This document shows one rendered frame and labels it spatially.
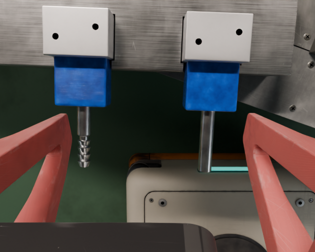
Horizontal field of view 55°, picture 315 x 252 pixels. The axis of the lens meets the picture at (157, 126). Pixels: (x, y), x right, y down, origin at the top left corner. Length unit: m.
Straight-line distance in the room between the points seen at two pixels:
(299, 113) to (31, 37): 0.27
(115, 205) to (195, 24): 1.04
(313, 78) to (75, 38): 0.24
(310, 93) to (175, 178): 0.60
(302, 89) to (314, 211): 0.71
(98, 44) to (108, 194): 1.01
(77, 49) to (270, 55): 0.16
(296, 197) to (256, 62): 0.75
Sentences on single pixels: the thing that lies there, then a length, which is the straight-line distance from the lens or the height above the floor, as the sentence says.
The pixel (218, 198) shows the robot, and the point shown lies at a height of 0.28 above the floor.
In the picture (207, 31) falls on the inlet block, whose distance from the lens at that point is 0.24.
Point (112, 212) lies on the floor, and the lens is 1.24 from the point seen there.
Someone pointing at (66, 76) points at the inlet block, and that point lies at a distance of 0.26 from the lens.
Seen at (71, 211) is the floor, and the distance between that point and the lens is 1.27.
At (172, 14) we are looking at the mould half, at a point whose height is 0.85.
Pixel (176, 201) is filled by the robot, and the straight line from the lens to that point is 0.91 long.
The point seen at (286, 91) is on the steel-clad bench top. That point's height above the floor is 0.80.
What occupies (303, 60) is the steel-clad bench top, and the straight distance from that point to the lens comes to 0.35.
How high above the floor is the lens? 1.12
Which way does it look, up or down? 81 degrees down
